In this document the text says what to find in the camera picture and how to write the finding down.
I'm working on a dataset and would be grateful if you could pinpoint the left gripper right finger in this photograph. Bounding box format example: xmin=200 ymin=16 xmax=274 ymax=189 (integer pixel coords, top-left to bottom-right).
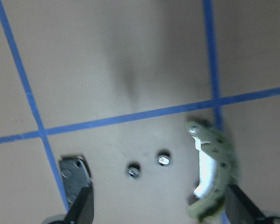
xmin=225 ymin=184 xmax=271 ymax=224

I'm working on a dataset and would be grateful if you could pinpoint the black brake pad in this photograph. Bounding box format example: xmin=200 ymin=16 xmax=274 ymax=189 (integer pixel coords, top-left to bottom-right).
xmin=59 ymin=155 xmax=92 ymax=209

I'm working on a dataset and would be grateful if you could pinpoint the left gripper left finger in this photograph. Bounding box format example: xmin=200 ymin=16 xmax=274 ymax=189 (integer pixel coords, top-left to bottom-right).
xmin=63 ymin=186 xmax=94 ymax=224

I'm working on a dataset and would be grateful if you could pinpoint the small black bevel gear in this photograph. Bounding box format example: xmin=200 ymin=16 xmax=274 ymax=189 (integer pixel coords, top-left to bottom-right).
xmin=126 ymin=161 xmax=141 ymax=180

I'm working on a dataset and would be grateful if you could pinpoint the green brake shoe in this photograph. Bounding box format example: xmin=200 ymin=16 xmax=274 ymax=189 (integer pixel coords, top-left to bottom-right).
xmin=185 ymin=119 xmax=239 ymax=224

